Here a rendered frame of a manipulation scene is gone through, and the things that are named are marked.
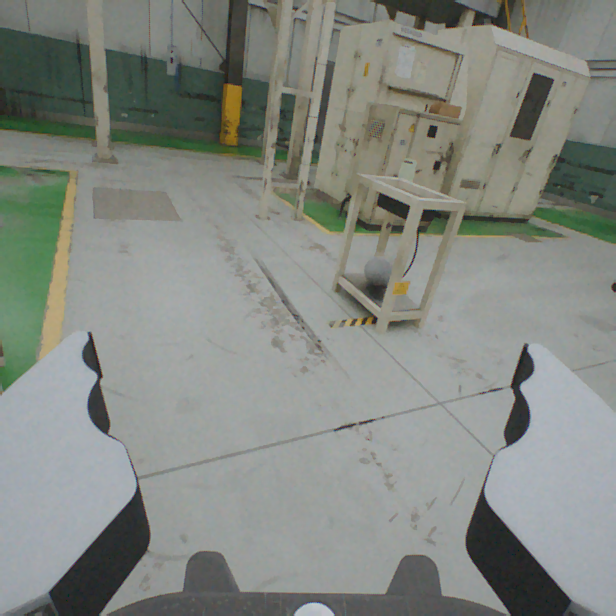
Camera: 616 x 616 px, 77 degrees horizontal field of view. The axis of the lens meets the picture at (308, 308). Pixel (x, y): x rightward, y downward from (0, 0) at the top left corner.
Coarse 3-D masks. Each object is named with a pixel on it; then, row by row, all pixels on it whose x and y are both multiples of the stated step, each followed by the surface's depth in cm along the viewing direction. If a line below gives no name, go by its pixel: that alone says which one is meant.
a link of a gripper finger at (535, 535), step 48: (528, 384) 10; (576, 384) 10; (528, 432) 8; (576, 432) 8; (528, 480) 7; (576, 480) 7; (480, 528) 7; (528, 528) 6; (576, 528) 6; (528, 576) 6; (576, 576) 6
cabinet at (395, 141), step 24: (384, 120) 393; (408, 120) 386; (432, 120) 398; (456, 120) 410; (360, 144) 431; (384, 144) 395; (408, 144) 399; (432, 144) 412; (360, 168) 434; (384, 168) 401; (408, 168) 413; (432, 168) 427; (408, 192) 429; (360, 216) 440; (384, 216) 431
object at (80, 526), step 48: (48, 384) 9; (96, 384) 9; (0, 432) 8; (48, 432) 8; (96, 432) 8; (0, 480) 7; (48, 480) 7; (96, 480) 7; (0, 528) 6; (48, 528) 6; (96, 528) 6; (144, 528) 7; (0, 576) 5; (48, 576) 5; (96, 576) 6
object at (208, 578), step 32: (192, 576) 5; (224, 576) 5; (416, 576) 6; (128, 608) 5; (160, 608) 5; (192, 608) 5; (224, 608) 5; (256, 608) 5; (288, 608) 5; (320, 608) 5; (352, 608) 5; (384, 608) 5; (416, 608) 5; (448, 608) 5; (480, 608) 5
